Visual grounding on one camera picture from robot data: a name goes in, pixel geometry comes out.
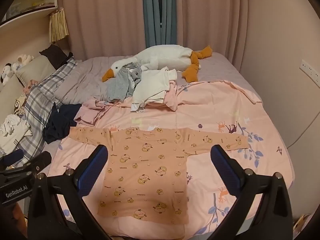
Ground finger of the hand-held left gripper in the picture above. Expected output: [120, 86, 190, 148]
[23, 151, 52, 175]
[0, 149, 24, 168]

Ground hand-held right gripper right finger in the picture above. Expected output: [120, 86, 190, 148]
[210, 144, 293, 240]

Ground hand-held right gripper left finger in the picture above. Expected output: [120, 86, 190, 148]
[27, 144, 112, 240]

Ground orange bear-print shirt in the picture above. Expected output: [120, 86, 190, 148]
[68, 126, 249, 225]

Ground person's left forearm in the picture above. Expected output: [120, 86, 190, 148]
[6, 202, 27, 232]

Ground white crumpled clothes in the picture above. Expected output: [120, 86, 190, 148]
[0, 114, 33, 151]

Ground dark navy garment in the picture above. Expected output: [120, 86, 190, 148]
[42, 103, 83, 144]

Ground cartoon-print cushion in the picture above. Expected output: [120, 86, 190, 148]
[12, 94, 28, 117]

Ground pink animal-print blanket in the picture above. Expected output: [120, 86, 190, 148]
[47, 80, 295, 239]

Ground plaid duvet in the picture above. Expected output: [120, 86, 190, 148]
[0, 56, 83, 160]

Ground white and black plush toy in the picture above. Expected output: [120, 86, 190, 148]
[0, 63, 15, 85]

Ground grey garment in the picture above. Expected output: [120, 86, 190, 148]
[106, 62, 143, 103]

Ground plain pink garment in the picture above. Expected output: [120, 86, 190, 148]
[147, 81, 179, 112]

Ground lilac bed sheet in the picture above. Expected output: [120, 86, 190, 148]
[52, 52, 250, 105]

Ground cream plush toy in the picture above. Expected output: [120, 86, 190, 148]
[11, 54, 35, 70]

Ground black pillow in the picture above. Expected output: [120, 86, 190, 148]
[39, 44, 73, 67]

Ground white goose plush toy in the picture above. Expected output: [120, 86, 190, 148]
[101, 44, 213, 83]

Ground striped hanging cloth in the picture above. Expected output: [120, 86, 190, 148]
[49, 8, 69, 43]

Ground pink curtain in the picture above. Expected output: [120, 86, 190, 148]
[58, 0, 146, 60]
[175, 0, 253, 73]

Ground teal curtain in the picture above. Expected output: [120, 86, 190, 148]
[142, 0, 179, 50]

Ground white wall socket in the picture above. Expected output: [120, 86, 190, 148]
[300, 59, 320, 82]

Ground white wall shelf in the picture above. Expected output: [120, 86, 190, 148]
[0, 0, 60, 28]

